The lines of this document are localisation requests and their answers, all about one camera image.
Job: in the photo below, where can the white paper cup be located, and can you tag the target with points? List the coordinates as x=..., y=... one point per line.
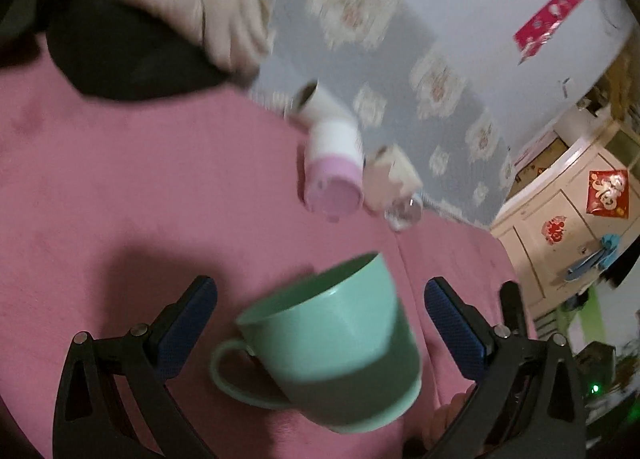
x=313, y=103

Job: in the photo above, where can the red papercut door sticker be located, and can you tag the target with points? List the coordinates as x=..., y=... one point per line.
x=553, y=229

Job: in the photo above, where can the white and pink cup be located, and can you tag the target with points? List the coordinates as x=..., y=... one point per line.
x=333, y=166

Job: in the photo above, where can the pink red height chart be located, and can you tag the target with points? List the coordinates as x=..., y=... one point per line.
x=541, y=27

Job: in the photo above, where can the red fu door decoration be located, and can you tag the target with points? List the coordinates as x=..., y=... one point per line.
x=608, y=194

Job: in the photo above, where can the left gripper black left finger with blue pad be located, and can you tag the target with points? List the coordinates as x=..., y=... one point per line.
x=112, y=398

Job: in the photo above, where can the mint green mug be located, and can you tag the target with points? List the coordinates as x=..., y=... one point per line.
x=337, y=347

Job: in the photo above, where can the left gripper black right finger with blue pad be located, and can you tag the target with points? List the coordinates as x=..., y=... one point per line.
x=526, y=402

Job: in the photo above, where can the black jacket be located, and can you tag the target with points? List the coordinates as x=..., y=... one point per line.
x=106, y=48

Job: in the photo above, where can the clear glass cup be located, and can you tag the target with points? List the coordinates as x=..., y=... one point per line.
x=405, y=212

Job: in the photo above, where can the pink white drip mug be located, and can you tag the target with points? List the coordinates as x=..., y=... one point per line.
x=388, y=176

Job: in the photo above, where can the pink bed sheet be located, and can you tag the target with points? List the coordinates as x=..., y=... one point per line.
x=108, y=212

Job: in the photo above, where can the cream panelled door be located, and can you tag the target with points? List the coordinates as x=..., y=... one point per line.
x=562, y=191

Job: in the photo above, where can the blue quilted floral cover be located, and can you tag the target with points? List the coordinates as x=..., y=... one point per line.
x=380, y=59

